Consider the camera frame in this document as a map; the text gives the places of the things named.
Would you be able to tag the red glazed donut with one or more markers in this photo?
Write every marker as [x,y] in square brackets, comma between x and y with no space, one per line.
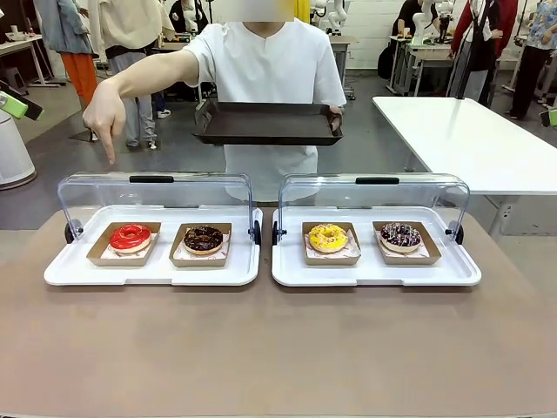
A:
[98,258]
[129,237]

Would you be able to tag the dark brown serving tray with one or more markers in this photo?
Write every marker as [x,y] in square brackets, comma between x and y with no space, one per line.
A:
[267,124]

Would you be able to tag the person's right forearm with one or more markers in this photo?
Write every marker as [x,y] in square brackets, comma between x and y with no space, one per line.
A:
[152,76]

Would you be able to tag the person in orange trousers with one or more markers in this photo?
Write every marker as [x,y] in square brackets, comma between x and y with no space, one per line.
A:
[71,39]

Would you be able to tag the person in red jacket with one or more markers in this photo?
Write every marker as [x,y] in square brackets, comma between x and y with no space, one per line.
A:
[483,39]

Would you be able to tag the person in cream sweater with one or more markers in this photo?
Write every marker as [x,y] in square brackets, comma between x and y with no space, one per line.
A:
[130,30]

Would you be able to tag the purple drizzled donut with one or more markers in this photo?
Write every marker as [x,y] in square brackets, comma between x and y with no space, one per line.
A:
[400,237]

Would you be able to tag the sprinkled chocolate donut in box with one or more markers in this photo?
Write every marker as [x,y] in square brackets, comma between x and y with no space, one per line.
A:
[411,259]

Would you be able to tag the yellow sprinkled donut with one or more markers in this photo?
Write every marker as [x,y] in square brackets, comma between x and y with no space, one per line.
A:
[327,237]

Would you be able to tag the person in white shirt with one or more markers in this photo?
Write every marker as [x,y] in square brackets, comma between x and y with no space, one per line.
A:
[270,65]

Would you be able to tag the yellow donut in box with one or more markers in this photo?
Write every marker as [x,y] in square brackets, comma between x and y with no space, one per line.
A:
[330,260]

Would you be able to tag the person's right hand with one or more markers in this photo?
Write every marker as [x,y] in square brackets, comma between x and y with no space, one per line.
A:
[104,111]

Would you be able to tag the person's left hand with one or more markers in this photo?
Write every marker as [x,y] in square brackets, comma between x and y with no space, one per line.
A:
[336,116]

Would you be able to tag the white step stool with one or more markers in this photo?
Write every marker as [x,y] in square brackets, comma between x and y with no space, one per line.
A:
[15,80]

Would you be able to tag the white background desk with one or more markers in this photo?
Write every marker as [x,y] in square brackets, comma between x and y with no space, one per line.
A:
[26,45]

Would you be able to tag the white side table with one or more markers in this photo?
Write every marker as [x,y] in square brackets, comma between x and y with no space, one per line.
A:
[470,139]

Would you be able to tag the grey background workbench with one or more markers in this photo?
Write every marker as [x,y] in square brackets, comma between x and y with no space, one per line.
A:
[424,54]

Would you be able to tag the white plastic display tray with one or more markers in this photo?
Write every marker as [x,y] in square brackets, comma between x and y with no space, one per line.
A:
[374,274]
[152,272]

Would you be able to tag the white round pedestal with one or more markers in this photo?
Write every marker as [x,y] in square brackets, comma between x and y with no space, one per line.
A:
[13,152]

